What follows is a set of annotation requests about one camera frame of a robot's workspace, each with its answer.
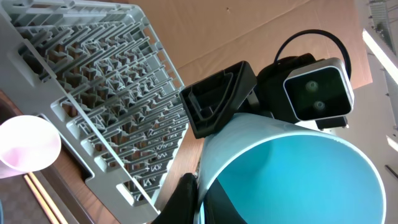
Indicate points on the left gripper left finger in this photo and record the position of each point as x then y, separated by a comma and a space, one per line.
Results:
180, 208

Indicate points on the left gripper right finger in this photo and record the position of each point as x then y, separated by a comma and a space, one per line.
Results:
218, 208

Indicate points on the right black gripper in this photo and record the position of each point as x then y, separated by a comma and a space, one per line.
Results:
211, 103

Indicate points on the light blue cup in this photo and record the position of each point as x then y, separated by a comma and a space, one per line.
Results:
277, 172

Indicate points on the pink cup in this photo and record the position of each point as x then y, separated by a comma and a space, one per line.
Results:
28, 144

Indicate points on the grey dishwasher rack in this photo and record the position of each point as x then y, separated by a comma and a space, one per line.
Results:
98, 72

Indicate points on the wooden chopstick left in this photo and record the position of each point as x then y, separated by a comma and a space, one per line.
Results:
43, 204

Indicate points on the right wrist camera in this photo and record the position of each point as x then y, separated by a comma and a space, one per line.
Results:
319, 90

